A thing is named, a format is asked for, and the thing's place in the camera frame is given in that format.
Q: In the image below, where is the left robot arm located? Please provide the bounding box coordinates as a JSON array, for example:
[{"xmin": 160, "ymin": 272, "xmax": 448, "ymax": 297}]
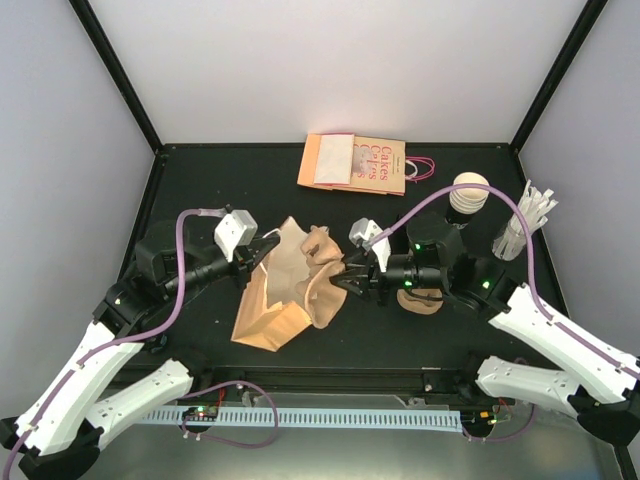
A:
[{"xmin": 1, "ymin": 211, "xmax": 280, "ymax": 479}]

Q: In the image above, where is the black frame post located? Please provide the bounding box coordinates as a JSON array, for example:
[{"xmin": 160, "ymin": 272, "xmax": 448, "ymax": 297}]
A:
[
  {"xmin": 68, "ymin": 0, "xmax": 163, "ymax": 153},
  {"xmin": 510, "ymin": 0, "xmax": 608, "ymax": 154}
]

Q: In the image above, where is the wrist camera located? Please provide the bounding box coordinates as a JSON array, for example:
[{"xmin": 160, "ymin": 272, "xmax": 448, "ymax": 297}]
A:
[
  {"xmin": 214, "ymin": 210, "xmax": 258, "ymax": 263},
  {"xmin": 348, "ymin": 218, "xmax": 392, "ymax": 273}
]

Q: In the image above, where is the purple cable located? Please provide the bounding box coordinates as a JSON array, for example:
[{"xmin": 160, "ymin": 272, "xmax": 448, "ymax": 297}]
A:
[
  {"xmin": 374, "ymin": 184, "xmax": 640, "ymax": 445},
  {"xmin": 1, "ymin": 207, "xmax": 279, "ymax": 476}
]

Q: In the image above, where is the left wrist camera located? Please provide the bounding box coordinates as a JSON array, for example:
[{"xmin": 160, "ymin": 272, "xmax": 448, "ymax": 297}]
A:
[{"xmin": 214, "ymin": 210, "xmax": 258, "ymax": 263}]

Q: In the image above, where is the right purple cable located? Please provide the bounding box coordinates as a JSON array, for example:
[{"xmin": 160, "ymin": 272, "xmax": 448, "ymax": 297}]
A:
[{"xmin": 374, "ymin": 184, "xmax": 640, "ymax": 445}]

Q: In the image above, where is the Cakes printed paper bag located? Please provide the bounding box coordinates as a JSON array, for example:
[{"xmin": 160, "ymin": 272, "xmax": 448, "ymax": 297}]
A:
[{"xmin": 329, "ymin": 136, "xmax": 436, "ymax": 196}]

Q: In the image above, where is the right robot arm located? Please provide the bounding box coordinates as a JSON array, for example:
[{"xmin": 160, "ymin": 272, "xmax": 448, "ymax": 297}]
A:
[{"xmin": 330, "ymin": 212, "xmax": 639, "ymax": 446}]

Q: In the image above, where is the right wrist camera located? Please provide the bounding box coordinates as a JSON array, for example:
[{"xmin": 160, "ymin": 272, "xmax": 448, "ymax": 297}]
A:
[{"xmin": 348, "ymin": 218, "xmax": 392, "ymax": 273}]

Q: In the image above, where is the orange paper bag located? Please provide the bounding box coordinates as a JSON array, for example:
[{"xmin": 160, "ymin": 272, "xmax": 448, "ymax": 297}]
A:
[{"xmin": 231, "ymin": 217, "xmax": 311, "ymax": 352}]

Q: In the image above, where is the orange flat bag stack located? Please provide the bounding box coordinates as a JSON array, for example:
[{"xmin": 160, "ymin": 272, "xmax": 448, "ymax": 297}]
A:
[{"xmin": 297, "ymin": 133, "xmax": 355, "ymax": 189}]

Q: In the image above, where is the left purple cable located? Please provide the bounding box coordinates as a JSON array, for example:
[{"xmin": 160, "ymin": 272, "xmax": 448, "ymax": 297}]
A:
[{"xmin": 1, "ymin": 207, "xmax": 279, "ymax": 476}]

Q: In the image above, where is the brown pulp cup carrier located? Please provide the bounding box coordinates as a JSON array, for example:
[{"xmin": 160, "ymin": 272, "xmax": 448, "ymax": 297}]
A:
[{"xmin": 296, "ymin": 226, "xmax": 347, "ymax": 329}]

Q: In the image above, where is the stack of paper cups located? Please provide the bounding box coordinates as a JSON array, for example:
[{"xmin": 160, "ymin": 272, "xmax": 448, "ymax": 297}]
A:
[{"xmin": 445, "ymin": 172, "xmax": 489, "ymax": 230}]

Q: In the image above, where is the light blue cable duct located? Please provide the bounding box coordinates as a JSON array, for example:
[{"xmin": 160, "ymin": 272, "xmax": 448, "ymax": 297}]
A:
[{"xmin": 139, "ymin": 405, "xmax": 463, "ymax": 433}]

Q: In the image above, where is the black frame post left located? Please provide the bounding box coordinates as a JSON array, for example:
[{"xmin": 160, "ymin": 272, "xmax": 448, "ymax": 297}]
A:
[{"xmin": 68, "ymin": 0, "xmax": 163, "ymax": 153}]

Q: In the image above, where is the jar of white stirrers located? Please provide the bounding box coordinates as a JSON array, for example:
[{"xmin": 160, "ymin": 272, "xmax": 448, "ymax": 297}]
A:
[{"xmin": 491, "ymin": 179, "xmax": 559, "ymax": 262}]

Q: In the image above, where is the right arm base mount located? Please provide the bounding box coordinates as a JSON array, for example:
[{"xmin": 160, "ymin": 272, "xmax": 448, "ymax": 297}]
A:
[{"xmin": 418, "ymin": 369, "xmax": 499, "ymax": 408}]

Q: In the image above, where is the black frame post right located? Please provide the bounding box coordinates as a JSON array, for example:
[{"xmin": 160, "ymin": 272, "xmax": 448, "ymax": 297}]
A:
[{"xmin": 510, "ymin": 0, "xmax": 608, "ymax": 154}]

